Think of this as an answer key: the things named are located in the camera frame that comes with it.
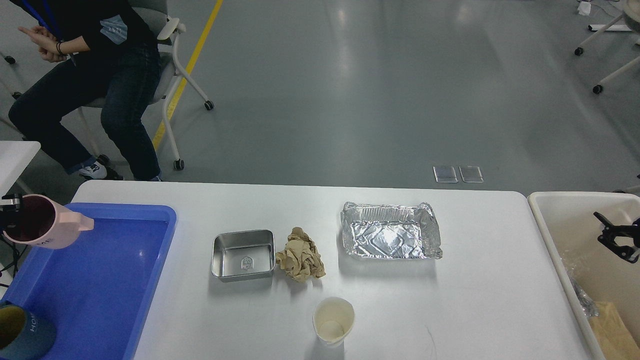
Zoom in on blue plastic tray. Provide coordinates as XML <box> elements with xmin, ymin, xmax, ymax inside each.
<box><xmin>3</xmin><ymin>202</ymin><xmax>178</xmax><ymax>360</ymax></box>

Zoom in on white plastic bin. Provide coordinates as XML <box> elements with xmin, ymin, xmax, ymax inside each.
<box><xmin>528</xmin><ymin>191</ymin><xmax>640</xmax><ymax>360</ymax></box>

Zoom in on right floor plate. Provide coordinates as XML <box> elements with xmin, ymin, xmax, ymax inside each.
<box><xmin>458</xmin><ymin>166</ymin><xmax>484</xmax><ymax>183</ymax></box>

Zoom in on aluminium foil tray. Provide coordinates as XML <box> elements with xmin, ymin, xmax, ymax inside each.
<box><xmin>340</xmin><ymin>202</ymin><xmax>443</xmax><ymax>260</ymax></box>

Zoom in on grey office chair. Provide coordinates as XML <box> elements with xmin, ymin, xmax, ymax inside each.
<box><xmin>75</xmin><ymin>5</ymin><xmax>215</xmax><ymax>171</ymax></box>

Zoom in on person in black clothes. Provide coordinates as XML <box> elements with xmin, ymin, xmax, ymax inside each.
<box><xmin>8</xmin><ymin>0</ymin><xmax>162</xmax><ymax>182</ymax></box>

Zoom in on white side table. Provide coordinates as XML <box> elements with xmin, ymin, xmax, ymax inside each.
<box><xmin>0</xmin><ymin>140</ymin><xmax>41</xmax><ymax>196</ymax></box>

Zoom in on blue mug yellow inside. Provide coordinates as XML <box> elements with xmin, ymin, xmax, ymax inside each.
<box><xmin>0</xmin><ymin>301</ymin><xmax>57</xmax><ymax>360</ymax></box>

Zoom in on crumpled brown paper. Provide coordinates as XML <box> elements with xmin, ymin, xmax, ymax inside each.
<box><xmin>275</xmin><ymin>227</ymin><xmax>326</xmax><ymax>283</ymax></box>

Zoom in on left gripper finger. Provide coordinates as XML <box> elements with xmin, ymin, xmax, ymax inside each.
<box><xmin>0</xmin><ymin>193</ymin><xmax>24</xmax><ymax>231</ymax></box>

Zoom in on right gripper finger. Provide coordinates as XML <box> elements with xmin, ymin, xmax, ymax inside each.
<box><xmin>593</xmin><ymin>211</ymin><xmax>640</xmax><ymax>264</ymax></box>

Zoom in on pink mug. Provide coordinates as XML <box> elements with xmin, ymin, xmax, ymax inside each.
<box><xmin>2</xmin><ymin>194</ymin><xmax>95</xmax><ymax>249</ymax></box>

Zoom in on white paper cup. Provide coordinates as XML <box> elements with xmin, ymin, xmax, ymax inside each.
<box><xmin>312</xmin><ymin>296</ymin><xmax>355</xmax><ymax>348</ymax></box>

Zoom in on floor plate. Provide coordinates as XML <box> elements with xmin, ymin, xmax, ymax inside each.
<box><xmin>458</xmin><ymin>166</ymin><xmax>484</xmax><ymax>183</ymax></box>
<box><xmin>432</xmin><ymin>165</ymin><xmax>458</xmax><ymax>183</ymax></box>

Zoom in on white wheeled furniture base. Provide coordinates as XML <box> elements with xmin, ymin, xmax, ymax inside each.
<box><xmin>574</xmin><ymin>0</ymin><xmax>640</xmax><ymax>96</ymax></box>

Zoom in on left floor plate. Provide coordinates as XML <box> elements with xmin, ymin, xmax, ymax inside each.
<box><xmin>432</xmin><ymin>165</ymin><xmax>458</xmax><ymax>183</ymax></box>

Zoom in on steel rectangular container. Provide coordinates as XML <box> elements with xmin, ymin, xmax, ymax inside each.
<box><xmin>211</xmin><ymin>229</ymin><xmax>275</xmax><ymax>283</ymax></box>

